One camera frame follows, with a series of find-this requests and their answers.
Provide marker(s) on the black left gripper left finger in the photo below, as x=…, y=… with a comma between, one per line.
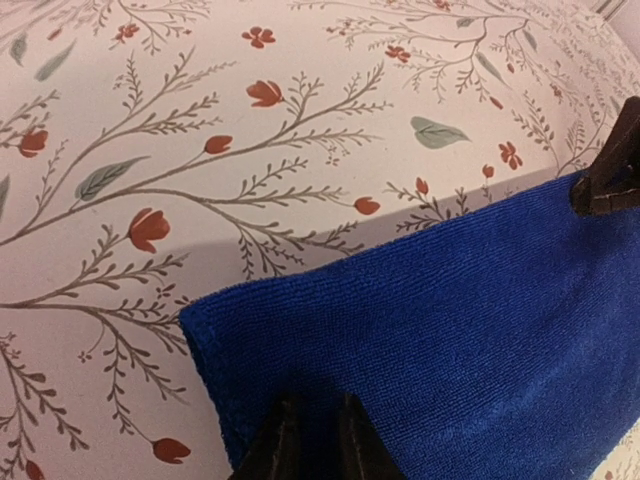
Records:
x=276, y=451

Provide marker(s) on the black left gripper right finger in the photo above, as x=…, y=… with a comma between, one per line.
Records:
x=363, y=455

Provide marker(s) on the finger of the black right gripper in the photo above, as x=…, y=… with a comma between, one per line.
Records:
x=611, y=183

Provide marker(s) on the blue towel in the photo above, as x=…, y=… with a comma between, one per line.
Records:
x=503, y=344

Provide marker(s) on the right aluminium frame post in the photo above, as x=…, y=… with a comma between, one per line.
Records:
x=608, y=8

